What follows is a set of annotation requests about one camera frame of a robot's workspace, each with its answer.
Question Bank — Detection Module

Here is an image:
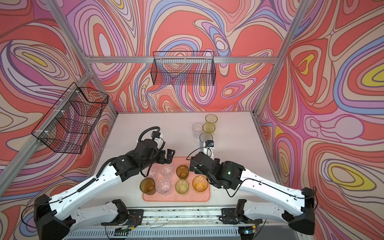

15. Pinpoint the small dark amber glass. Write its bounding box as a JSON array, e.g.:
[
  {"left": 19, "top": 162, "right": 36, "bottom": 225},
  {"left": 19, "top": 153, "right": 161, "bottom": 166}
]
[{"left": 176, "top": 165, "right": 190, "bottom": 180}]

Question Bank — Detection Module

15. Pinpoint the clear faceted glass tumbler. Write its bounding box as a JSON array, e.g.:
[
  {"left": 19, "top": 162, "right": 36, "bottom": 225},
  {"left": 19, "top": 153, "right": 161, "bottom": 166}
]
[{"left": 148, "top": 167, "right": 158, "bottom": 180}]

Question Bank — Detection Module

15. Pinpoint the dark olive dotted glass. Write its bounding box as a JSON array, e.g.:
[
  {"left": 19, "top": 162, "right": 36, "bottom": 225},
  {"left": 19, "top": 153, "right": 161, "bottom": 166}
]
[{"left": 140, "top": 178, "right": 156, "bottom": 195}]

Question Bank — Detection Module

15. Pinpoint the pink plastic tray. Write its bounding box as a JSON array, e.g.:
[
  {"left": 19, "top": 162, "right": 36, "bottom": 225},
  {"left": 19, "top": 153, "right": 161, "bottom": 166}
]
[{"left": 142, "top": 157, "right": 211, "bottom": 203}]

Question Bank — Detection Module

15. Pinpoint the clear glass tumbler front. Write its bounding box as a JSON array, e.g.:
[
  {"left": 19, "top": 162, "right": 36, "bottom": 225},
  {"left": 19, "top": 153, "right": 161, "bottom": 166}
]
[{"left": 155, "top": 178, "right": 172, "bottom": 194}]

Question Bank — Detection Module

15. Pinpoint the green glass tumbler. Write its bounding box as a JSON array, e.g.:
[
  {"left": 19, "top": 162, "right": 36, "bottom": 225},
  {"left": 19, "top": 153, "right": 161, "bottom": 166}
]
[{"left": 175, "top": 180, "right": 190, "bottom": 195}]

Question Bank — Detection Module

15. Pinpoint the clear glass small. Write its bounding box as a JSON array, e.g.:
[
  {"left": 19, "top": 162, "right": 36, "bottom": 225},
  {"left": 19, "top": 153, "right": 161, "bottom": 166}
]
[{"left": 192, "top": 123, "right": 203, "bottom": 139}]

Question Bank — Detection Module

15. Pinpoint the blue textured tall glass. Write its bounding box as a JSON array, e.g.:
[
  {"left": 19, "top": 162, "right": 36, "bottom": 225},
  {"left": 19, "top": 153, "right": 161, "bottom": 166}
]
[{"left": 199, "top": 132, "right": 214, "bottom": 148}]

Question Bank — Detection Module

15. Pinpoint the yellow tall glass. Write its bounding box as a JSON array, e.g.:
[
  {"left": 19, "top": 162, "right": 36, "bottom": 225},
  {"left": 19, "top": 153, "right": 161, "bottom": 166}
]
[{"left": 203, "top": 123, "right": 216, "bottom": 135}]

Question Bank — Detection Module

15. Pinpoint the yellow-green tall glass back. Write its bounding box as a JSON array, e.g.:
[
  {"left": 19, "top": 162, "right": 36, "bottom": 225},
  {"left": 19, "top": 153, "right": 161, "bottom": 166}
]
[{"left": 205, "top": 114, "right": 218, "bottom": 126}]

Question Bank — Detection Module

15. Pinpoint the amber glass tumbler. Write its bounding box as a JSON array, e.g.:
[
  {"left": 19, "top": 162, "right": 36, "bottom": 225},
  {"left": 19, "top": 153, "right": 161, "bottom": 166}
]
[{"left": 193, "top": 175, "right": 209, "bottom": 192}]

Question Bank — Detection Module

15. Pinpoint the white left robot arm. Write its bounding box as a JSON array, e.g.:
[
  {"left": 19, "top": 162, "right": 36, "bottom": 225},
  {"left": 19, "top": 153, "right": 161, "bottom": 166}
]
[{"left": 34, "top": 139, "right": 175, "bottom": 240}]

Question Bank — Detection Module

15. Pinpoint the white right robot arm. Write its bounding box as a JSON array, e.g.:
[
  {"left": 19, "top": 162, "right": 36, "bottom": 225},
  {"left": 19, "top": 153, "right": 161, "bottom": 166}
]
[{"left": 190, "top": 152, "right": 317, "bottom": 236}]

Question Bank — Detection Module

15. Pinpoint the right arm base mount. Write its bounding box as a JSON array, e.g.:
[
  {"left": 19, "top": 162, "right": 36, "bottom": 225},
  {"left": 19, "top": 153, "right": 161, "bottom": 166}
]
[{"left": 219, "top": 199, "right": 263, "bottom": 226}]

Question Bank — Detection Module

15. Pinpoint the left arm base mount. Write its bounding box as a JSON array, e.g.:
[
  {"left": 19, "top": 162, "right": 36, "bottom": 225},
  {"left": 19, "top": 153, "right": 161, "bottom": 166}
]
[{"left": 101, "top": 199, "right": 144, "bottom": 227}]

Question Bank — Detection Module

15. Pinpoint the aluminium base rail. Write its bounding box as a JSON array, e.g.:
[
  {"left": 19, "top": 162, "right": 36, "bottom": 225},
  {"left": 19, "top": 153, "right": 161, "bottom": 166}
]
[{"left": 66, "top": 206, "right": 311, "bottom": 240}]

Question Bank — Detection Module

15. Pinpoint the black wire basket left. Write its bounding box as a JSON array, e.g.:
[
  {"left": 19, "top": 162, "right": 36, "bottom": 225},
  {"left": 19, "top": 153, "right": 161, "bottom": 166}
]
[{"left": 31, "top": 83, "right": 109, "bottom": 154}]

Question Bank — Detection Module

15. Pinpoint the black wire basket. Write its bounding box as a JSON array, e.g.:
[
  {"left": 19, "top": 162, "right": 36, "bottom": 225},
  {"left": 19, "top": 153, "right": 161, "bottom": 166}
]
[
  {"left": 151, "top": 51, "right": 216, "bottom": 86},
  {"left": 31, "top": 83, "right": 109, "bottom": 154}
]

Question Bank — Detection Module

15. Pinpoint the black wire basket back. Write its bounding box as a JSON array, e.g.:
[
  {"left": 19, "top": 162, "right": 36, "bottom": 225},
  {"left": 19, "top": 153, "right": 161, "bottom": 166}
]
[{"left": 151, "top": 51, "right": 216, "bottom": 86}]

